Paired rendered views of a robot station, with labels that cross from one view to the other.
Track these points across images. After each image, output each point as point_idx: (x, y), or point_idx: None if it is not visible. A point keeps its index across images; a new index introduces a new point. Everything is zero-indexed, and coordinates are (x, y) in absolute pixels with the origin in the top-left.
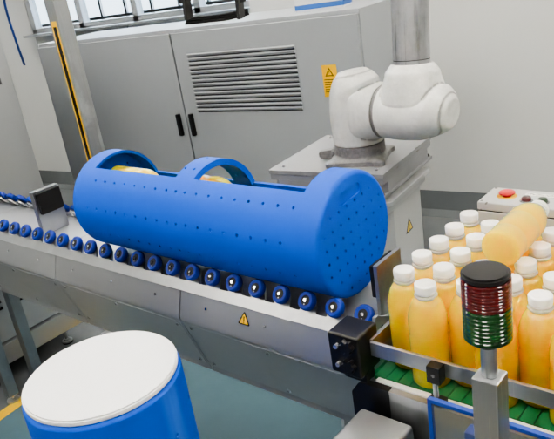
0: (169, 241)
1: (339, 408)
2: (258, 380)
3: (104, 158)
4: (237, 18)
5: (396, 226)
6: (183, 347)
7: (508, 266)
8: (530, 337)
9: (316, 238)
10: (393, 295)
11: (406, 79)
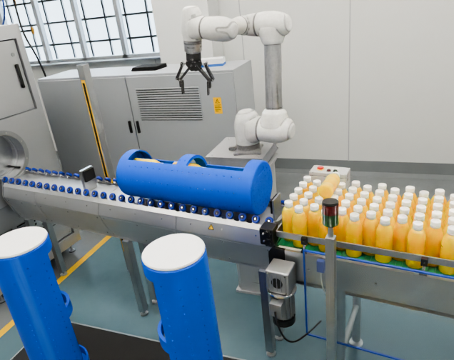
0: (173, 193)
1: (254, 263)
2: (213, 255)
3: (131, 154)
4: (207, 95)
5: None
6: None
7: None
8: (338, 224)
9: (250, 190)
10: (285, 212)
11: (273, 116)
